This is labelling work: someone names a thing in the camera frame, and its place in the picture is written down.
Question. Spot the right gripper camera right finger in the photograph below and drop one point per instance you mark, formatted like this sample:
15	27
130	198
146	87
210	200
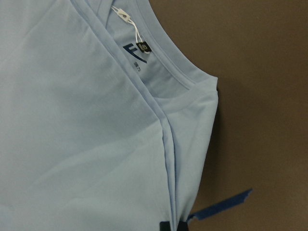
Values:
182	226

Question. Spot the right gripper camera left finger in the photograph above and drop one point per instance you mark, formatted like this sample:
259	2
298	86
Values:
164	226

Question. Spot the light blue t-shirt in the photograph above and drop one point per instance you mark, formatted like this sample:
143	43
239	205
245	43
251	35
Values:
97	132

